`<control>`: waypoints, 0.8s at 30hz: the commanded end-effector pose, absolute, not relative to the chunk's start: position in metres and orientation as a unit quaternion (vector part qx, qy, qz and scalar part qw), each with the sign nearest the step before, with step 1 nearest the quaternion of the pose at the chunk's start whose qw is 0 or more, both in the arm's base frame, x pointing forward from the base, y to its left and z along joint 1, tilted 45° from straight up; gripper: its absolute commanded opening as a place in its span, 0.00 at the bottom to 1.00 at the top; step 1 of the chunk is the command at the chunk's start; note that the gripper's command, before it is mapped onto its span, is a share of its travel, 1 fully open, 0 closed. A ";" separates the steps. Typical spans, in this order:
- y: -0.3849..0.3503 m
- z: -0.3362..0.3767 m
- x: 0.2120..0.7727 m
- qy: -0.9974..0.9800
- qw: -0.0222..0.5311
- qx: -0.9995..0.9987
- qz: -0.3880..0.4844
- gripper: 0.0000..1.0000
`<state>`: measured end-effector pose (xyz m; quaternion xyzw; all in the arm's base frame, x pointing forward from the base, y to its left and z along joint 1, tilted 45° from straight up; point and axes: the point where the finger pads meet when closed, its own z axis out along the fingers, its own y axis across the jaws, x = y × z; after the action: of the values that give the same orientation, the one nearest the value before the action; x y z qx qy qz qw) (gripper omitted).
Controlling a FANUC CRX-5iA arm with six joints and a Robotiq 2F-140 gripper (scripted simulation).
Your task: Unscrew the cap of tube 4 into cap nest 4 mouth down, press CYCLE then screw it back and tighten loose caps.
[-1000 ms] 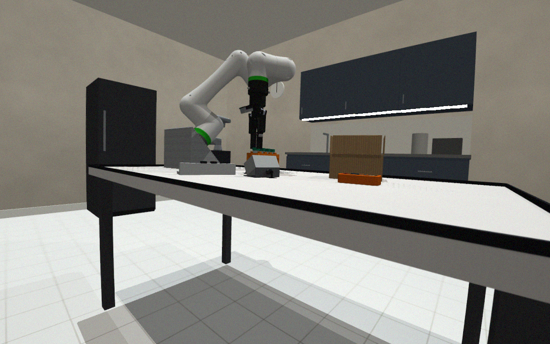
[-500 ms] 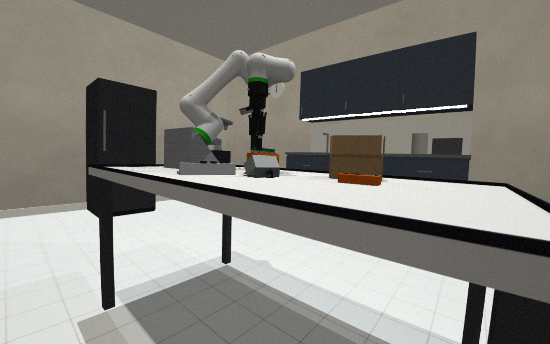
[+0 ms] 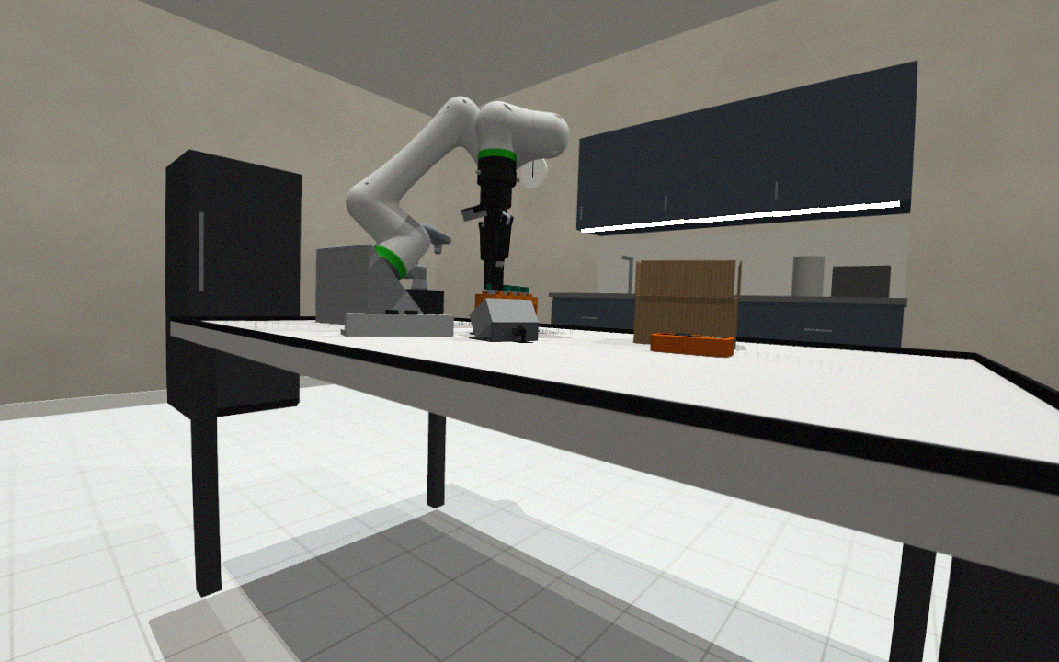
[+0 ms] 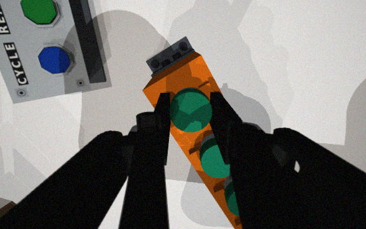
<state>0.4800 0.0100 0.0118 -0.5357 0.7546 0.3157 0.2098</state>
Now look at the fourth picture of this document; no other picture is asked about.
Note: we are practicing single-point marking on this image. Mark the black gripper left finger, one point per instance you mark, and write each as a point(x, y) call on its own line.
point(76, 195)

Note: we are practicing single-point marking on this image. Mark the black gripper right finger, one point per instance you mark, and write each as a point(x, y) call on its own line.
point(327, 192)

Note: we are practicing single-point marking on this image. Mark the grey push-button control box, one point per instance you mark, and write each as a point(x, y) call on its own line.
point(40, 54)

